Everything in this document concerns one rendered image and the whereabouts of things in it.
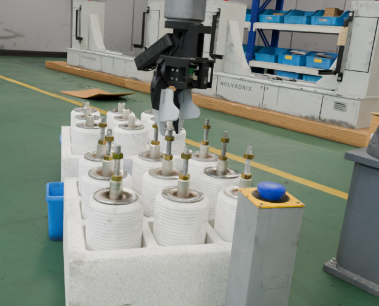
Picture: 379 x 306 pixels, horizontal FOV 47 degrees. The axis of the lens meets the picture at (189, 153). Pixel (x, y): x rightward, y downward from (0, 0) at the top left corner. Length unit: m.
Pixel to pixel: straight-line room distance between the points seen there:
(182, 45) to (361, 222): 0.57
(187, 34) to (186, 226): 0.33
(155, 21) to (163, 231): 3.36
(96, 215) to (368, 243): 0.63
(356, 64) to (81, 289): 2.30
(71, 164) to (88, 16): 4.06
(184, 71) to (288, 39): 9.96
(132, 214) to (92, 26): 4.51
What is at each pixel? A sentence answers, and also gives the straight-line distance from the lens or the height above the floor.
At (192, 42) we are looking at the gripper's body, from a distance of 0.78.
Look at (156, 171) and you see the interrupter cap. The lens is 0.88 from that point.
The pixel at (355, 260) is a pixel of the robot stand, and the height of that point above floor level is 0.05.
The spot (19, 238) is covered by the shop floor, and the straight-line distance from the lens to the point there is 1.18.
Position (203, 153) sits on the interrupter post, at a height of 0.26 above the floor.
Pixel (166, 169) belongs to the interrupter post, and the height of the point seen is 0.26.
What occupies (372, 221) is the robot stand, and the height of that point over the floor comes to 0.16.
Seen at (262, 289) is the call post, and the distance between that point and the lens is 0.65.
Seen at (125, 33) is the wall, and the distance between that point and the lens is 8.11.
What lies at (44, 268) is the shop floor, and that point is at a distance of 1.04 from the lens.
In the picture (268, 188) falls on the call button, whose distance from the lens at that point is 0.61.
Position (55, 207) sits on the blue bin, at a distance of 1.11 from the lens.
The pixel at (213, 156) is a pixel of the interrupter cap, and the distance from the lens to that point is 1.02.
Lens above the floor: 0.52
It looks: 15 degrees down
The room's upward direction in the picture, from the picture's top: 5 degrees clockwise
